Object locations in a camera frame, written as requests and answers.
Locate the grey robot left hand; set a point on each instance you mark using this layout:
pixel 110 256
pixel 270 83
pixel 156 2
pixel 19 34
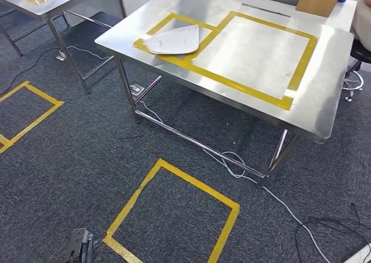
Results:
pixel 93 249

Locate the white mirror cover part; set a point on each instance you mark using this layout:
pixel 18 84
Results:
pixel 177 40

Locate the steel workbench table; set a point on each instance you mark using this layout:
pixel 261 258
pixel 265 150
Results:
pixel 261 54

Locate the metal floor outlet box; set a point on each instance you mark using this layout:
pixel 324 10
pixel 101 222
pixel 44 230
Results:
pixel 136 89

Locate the white floor power strip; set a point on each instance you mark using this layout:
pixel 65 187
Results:
pixel 61 56

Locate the long metal ruler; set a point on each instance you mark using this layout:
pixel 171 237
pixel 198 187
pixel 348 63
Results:
pixel 267 10

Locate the brown cardboard box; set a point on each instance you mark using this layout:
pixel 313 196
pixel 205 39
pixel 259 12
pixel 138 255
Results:
pixel 316 4

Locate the black seat stool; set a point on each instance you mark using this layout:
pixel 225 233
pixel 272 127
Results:
pixel 360 50

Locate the white desk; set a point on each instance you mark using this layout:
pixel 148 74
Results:
pixel 344 11

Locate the person beside white desk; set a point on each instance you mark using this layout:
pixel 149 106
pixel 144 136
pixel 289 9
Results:
pixel 363 23

